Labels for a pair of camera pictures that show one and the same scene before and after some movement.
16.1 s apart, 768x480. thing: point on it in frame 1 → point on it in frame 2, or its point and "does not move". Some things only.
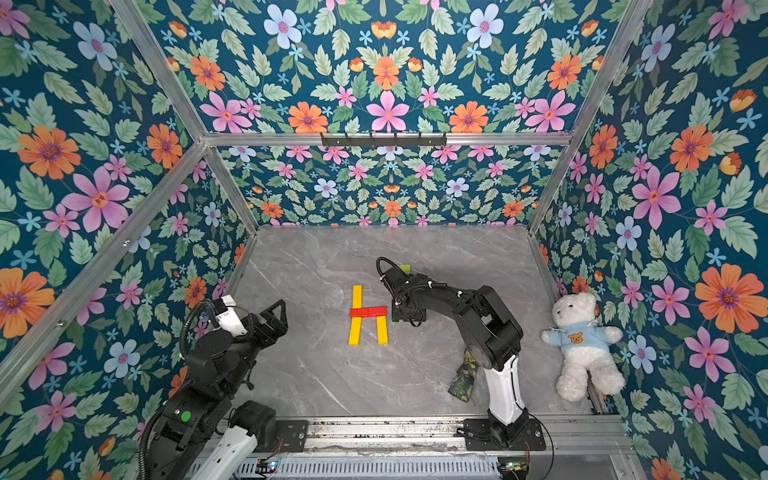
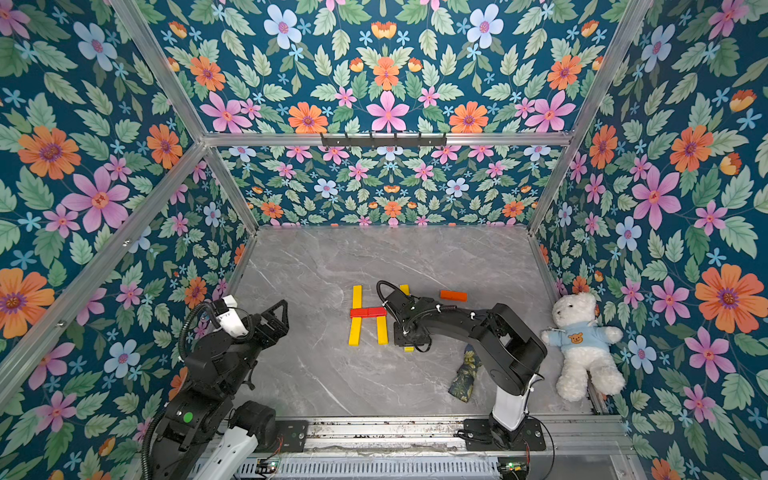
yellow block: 382,328 does not move
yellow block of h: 357,296 does not move
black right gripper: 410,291 → 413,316
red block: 363,313 does not move
